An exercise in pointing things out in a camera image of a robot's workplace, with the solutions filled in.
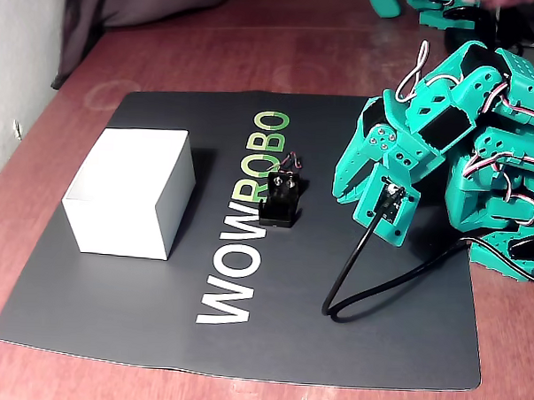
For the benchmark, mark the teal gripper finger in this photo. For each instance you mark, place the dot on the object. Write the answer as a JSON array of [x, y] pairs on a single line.
[[375, 156], [348, 168]]

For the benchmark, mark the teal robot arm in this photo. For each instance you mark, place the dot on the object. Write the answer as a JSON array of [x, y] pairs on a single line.
[[471, 187]]

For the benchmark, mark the white open cardboard box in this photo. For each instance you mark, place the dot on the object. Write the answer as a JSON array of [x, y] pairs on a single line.
[[115, 229]]

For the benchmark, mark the black bulky equipment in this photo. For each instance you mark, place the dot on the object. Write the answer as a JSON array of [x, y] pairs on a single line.
[[500, 26]]

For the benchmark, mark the black WOWROBO printed mat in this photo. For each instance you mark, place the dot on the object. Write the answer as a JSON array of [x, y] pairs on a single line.
[[111, 313]]

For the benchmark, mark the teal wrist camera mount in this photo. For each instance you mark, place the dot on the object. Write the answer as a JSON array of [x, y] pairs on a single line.
[[369, 202]]

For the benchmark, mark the small white wall clip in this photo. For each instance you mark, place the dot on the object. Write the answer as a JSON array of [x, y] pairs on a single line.
[[17, 129]]

